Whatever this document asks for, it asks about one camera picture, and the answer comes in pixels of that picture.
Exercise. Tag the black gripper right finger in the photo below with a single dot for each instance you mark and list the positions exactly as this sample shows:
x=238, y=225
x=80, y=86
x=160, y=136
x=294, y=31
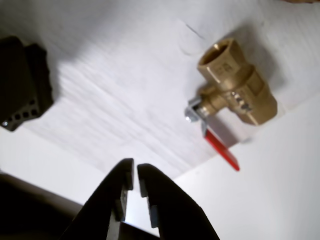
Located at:
x=175, y=212

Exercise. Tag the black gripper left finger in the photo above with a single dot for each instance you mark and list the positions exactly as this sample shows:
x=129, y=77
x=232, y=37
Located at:
x=105, y=200

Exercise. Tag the white painted plywood board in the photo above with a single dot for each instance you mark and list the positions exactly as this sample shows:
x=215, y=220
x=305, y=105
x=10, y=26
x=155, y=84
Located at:
x=125, y=87

